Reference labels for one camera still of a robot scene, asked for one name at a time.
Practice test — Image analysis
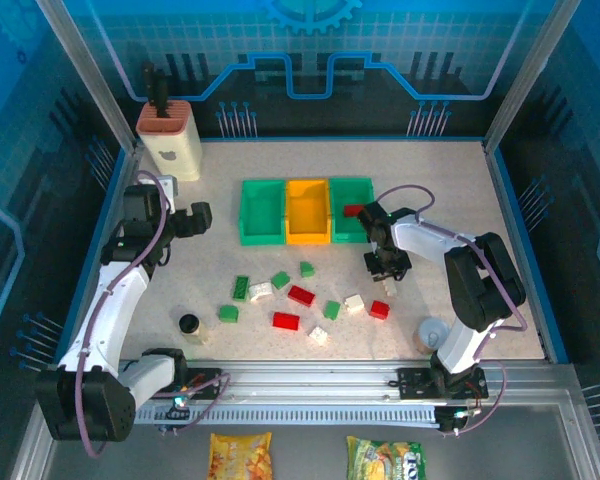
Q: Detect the red long lego brick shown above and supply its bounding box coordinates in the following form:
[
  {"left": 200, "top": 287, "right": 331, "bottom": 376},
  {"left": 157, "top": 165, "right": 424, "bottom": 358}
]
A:
[
  {"left": 287, "top": 284, "right": 317, "bottom": 307},
  {"left": 272, "top": 311, "right": 301, "bottom": 332}
]

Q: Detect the green plastic bin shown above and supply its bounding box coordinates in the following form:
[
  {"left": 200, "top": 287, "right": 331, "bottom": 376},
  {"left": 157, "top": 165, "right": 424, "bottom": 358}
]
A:
[
  {"left": 328, "top": 176, "right": 377, "bottom": 245},
  {"left": 238, "top": 179, "right": 288, "bottom": 248}
]

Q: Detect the cream holder with coral top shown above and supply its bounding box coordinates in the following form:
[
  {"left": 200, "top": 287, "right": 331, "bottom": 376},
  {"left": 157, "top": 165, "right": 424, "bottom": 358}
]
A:
[{"left": 135, "top": 98, "right": 204, "bottom": 183}]

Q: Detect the orange plastic bin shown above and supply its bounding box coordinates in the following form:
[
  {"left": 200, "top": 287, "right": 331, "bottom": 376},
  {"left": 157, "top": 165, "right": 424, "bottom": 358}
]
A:
[{"left": 284, "top": 178, "right": 332, "bottom": 247}]

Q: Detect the white long lego brick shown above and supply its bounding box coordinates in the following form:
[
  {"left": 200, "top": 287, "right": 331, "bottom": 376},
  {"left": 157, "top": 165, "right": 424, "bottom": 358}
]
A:
[{"left": 248, "top": 281, "right": 276, "bottom": 303}]

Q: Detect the glass jar with black lid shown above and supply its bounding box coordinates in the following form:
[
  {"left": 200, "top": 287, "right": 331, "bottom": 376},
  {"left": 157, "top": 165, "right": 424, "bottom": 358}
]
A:
[{"left": 178, "top": 312, "right": 213, "bottom": 347}]

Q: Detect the green yellow snack bag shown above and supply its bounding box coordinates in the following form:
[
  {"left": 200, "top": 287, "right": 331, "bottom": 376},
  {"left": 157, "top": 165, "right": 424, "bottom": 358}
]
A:
[{"left": 345, "top": 435, "right": 428, "bottom": 480}]

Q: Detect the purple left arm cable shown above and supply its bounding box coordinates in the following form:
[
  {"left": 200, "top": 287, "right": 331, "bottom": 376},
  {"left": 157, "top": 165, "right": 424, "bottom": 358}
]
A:
[{"left": 75, "top": 169, "right": 232, "bottom": 460}]

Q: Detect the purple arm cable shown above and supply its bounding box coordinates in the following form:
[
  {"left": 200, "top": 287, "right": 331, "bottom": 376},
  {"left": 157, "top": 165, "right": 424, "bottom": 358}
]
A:
[
  {"left": 75, "top": 169, "right": 232, "bottom": 460},
  {"left": 378, "top": 184, "right": 530, "bottom": 439}
]

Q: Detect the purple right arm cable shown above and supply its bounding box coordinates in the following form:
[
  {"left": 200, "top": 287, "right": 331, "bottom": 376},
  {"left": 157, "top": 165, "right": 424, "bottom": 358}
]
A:
[{"left": 378, "top": 184, "right": 530, "bottom": 439}]

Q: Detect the black tool handle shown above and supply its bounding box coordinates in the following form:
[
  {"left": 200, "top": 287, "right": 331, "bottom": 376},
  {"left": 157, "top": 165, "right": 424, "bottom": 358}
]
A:
[{"left": 141, "top": 61, "right": 171, "bottom": 121}]

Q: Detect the aluminium front rail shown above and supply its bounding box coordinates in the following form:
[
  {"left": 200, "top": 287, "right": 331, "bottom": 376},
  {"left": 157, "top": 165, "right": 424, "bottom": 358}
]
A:
[{"left": 119, "top": 358, "right": 576, "bottom": 407}]

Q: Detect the slotted grey cable duct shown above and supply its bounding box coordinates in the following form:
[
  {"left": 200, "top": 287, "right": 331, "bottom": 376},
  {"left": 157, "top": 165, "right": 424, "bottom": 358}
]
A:
[{"left": 133, "top": 402, "right": 440, "bottom": 427}]

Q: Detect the aluminium frame post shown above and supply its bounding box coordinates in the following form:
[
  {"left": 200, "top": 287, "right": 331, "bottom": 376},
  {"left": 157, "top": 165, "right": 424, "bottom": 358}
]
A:
[
  {"left": 481, "top": 0, "right": 579, "bottom": 154},
  {"left": 33, "top": 0, "right": 144, "bottom": 154}
]

